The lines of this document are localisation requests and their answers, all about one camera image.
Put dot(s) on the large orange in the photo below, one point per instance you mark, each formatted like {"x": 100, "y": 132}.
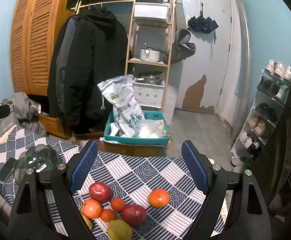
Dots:
{"x": 92, "y": 208}
{"x": 159, "y": 198}

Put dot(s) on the shoe rack with shoes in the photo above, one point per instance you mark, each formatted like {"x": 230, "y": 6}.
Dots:
{"x": 279, "y": 70}

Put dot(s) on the grey door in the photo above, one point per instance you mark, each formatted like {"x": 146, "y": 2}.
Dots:
{"x": 210, "y": 55}

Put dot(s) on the small orange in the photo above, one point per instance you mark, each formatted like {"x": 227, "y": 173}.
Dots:
{"x": 108, "y": 215}
{"x": 117, "y": 204}

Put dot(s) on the yellow fruit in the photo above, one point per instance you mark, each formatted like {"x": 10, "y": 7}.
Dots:
{"x": 86, "y": 221}

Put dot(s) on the red apple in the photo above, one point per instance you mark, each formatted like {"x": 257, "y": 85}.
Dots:
{"x": 133, "y": 214}
{"x": 100, "y": 192}

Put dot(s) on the wooden shelf rack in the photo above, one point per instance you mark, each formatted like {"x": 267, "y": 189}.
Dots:
{"x": 170, "y": 42}

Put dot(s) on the navy folded umbrella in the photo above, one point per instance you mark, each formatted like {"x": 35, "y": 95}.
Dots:
{"x": 202, "y": 24}

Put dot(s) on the large white storage box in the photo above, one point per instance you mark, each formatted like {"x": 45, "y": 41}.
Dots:
{"x": 151, "y": 11}

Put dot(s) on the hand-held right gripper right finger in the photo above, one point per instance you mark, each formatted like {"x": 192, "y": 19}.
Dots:
{"x": 195, "y": 167}

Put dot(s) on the grey tote bag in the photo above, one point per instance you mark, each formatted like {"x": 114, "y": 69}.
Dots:
{"x": 3, "y": 132}

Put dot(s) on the wooden clothes rail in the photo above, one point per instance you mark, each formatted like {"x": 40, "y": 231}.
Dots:
{"x": 103, "y": 3}

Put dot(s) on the white shoe rack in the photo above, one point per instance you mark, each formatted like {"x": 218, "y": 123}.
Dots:
{"x": 235, "y": 147}

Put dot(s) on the teal plastic basket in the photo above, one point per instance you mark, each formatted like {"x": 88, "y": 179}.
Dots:
{"x": 155, "y": 116}

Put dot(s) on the glass bowl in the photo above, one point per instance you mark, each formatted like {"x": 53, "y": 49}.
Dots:
{"x": 38, "y": 157}

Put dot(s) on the grey clothes pile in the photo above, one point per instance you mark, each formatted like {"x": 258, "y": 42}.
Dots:
{"x": 25, "y": 107}

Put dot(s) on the grey jacket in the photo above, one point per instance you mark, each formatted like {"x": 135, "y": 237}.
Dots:
{"x": 64, "y": 50}

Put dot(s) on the white pot with lid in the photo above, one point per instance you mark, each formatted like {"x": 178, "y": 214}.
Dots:
{"x": 149, "y": 54}

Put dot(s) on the steel pot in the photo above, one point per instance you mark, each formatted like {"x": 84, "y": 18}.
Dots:
{"x": 149, "y": 76}

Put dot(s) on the green yellow mango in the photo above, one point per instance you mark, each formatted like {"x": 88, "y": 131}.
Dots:
{"x": 119, "y": 230}

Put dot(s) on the grey hanging bag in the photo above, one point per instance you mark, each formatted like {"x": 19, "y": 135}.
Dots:
{"x": 183, "y": 46}

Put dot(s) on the black hooded jacket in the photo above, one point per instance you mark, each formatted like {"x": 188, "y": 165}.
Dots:
{"x": 93, "y": 67}

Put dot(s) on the wooden drawer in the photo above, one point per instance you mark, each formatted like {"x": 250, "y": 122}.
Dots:
{"x": 55, "y": 127}

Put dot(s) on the white printed rice bag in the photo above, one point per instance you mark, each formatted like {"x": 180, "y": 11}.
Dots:
{"x": 121, "y": 105}

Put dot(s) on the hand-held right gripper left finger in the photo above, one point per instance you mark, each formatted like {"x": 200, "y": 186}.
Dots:
{"x": 85, "y": 165}

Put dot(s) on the clear plastic bag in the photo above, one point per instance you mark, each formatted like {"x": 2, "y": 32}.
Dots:
{"x": 149, "y": 130}

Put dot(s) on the plain cardboard box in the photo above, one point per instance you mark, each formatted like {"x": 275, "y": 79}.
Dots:
{"x": 133, "y": 150}

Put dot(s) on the wooden louvered wardrobe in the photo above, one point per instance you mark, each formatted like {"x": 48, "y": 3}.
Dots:
{"x": 35, "y": 42}

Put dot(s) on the white patterned crate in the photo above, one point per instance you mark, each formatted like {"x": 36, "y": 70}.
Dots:
{"x": 148, "y": 93}

